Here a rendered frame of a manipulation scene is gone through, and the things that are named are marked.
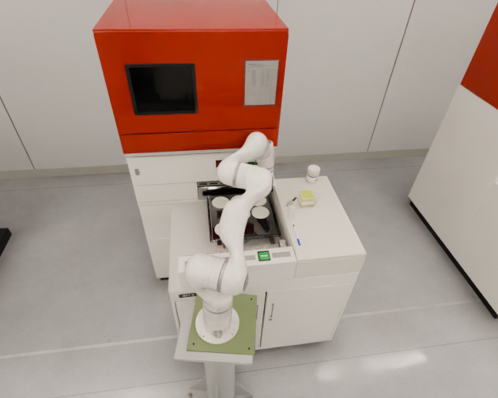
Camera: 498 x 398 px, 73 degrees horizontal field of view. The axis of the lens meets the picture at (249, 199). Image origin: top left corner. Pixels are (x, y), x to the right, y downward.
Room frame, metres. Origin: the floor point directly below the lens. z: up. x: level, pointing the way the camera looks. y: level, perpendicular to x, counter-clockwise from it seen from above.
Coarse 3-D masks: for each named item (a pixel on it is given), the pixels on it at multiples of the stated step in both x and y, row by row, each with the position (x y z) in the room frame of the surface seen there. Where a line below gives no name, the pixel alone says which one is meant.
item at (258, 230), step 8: (216, 208) 1.39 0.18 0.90; (216, 216) 1.33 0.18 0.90; (272, 216) 1.35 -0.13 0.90; (216, 224) 1.27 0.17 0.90; (248, 224) 1.28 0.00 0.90; (256, 224) 1.28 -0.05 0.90; (264, 224) 1.29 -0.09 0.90; (272, 224) 1.29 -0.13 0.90; (248, 232) 1.22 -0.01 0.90; (256, 232) 1.23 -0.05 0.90; (264, 232) 1.23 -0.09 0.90; (272, 232) 1.23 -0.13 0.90
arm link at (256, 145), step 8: (248, 136) 1.19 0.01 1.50; (256, 136) 1.17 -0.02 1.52; (264, 136) 1.19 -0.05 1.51; (248, 144) 1.14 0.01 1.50; (256, 144) 1.14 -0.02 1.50; (264, 144) 1.16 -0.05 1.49; (240, 152) 1.10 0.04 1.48; (248, 152) 1.11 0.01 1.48; (256, 152) 1.12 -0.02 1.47; (264, 152) 1.21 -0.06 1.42; (224, 160) 1.07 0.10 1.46; (232, 160) 1.07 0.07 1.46; (240, 160) 1.10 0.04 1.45; (248, 160) 1.12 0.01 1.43; (224, 168) 1.04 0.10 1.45; (232, 168) 1.04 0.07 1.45; (224, 176) 1.02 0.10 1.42; (232, 176) 1.02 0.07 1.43; (232, 184) 1.02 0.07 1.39
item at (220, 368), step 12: (192, 312) 0.79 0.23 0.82; (180, 336) 0.68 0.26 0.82; (180, 348) 0.63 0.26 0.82; (180, 360) 0.58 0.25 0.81; (192, 360) 0.58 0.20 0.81; (204, 360) 0.58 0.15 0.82; (216, 360) 0.59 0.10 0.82; (228, 360) 0.59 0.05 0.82; (240, 360) 0.59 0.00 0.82; (216, 372) 0.66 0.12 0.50; (228, 372) 0.68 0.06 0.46; (204, 384) 0.75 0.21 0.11; (216, 384) 0.66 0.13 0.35; (228, 384) 0.68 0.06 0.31; (240, 384) 0.79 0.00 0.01; (192, 396) 0.71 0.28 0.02; (204, 396) 0.71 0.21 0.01; (216, 396) 0.62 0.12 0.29; (228, 396) 0.68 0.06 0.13; (240, 396) 0.72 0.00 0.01; (252, 396) 0.72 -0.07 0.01
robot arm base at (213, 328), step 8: (200, 312) 0.78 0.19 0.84; (208, 312) 0.69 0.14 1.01; (232, 312) 0.79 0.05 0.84; (200, 320) 0.74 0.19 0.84; (208, 320) 0.69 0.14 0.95; (216, 320) 0.68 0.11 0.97; (224, 320) 0.69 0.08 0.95; (232, 320) 0.75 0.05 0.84; (200, 328) 0.71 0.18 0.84; (208, 328) 0.69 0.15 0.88; (216, 328) 0.68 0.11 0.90; (224, 328) 0.69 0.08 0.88; (232, 328) 0.72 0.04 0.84; (200, 336) 0.67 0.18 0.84; (208, 336) 0.67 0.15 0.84; (216, 336) 0.66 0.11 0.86; (224, 336) 0.68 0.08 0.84; (232, 336) 0.68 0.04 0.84
